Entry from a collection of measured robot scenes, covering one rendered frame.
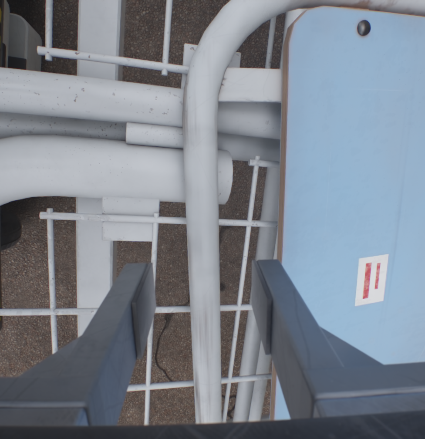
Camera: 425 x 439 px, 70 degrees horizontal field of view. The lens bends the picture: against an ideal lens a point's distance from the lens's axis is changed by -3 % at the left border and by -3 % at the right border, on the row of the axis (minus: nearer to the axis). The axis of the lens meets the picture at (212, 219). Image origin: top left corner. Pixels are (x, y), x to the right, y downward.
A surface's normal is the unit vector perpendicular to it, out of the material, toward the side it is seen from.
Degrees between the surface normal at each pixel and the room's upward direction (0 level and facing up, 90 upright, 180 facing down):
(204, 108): 4
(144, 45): 0
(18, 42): 0
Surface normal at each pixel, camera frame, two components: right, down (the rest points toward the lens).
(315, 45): 0.20, 0.25
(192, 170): -0.47, 0.23
